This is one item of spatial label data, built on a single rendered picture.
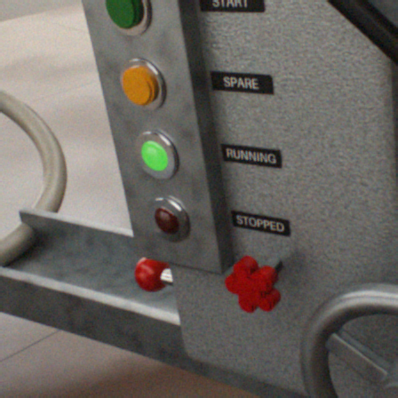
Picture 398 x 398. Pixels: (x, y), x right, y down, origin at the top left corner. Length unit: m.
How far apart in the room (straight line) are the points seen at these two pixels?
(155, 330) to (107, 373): 1.91
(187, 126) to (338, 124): 0.10
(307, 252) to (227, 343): 0.13
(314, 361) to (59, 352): 2.34
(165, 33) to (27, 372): 2.33
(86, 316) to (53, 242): 0.19
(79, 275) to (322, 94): 0.50
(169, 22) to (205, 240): 0.16
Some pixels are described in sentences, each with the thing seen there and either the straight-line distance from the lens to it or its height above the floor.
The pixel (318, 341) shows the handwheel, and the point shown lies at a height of 1.25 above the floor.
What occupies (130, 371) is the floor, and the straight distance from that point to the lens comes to 2.67.
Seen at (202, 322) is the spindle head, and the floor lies 1.20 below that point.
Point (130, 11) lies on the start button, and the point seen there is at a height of 1.45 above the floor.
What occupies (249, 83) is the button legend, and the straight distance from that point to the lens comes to 0.52.
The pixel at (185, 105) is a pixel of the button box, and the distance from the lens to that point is 0.54.
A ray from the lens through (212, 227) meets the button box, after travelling 0.57.
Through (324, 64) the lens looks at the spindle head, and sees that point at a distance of 0.49.
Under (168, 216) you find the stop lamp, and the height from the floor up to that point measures 1.30.
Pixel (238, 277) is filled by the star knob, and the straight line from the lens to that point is 0.55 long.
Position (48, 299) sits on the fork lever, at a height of 1.13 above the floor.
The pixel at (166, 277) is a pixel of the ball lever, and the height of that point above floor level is 1.20.
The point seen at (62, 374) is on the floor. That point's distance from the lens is 2.74.
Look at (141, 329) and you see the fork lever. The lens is 0.79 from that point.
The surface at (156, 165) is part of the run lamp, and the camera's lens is 0.57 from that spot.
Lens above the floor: 1.56
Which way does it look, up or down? 24 degrees down
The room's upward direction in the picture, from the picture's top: 8 degrees counter-clockwise
